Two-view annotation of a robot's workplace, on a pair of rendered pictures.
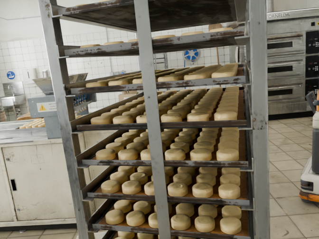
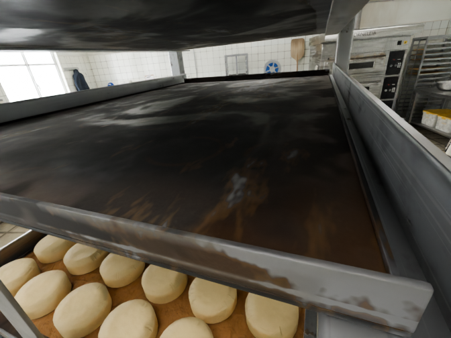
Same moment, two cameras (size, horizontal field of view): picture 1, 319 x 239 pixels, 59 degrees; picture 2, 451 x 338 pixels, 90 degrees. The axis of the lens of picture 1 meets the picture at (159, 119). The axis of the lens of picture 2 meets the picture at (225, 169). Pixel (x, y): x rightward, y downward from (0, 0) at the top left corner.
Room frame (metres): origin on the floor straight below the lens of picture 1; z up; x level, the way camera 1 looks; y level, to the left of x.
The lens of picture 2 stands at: (0.53, -0.15, 1.72)
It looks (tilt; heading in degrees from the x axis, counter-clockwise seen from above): 26 degrees down; 6
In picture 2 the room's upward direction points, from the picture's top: 5 degrees counter-clockwise
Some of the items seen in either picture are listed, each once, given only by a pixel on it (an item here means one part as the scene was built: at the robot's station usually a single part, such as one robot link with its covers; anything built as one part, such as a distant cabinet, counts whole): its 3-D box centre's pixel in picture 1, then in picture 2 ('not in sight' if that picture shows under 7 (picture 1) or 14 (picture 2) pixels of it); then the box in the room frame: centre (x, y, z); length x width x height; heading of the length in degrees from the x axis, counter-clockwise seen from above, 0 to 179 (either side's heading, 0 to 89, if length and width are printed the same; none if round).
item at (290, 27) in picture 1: (273, 67); (349, 86); (5.74, -2.41, 1.00); 1.56 x 1.20 x 2.01; 88
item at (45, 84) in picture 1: (64, 83); not in sight; (2.53, 0.81, 1.25); 0.56 x 0.29 x 0.14; 175
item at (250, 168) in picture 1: (244, 126); not in sight; (0.86, -0.26, 1.14); 0.64 x 0.03 x 0.03; 163
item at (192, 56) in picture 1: (192, 69); (272, 84); (6.34, -0.84, 1.10); 0.41 x 0.17 x 1.10; 88
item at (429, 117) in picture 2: not in sight; (439, 117); (5.23, -3.97, 0.36); 0.47 x 0.39 x 0.26; 86
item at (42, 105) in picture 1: (68, 109); not in sight; (2.53, 0.81, 1.01); 0.72 x 0.33 x 0.34; 175
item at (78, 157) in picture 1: (128, 129); not in sight; (0.97, 0.11, 1.14); 0.64 x 0.03 x 0.03; 163
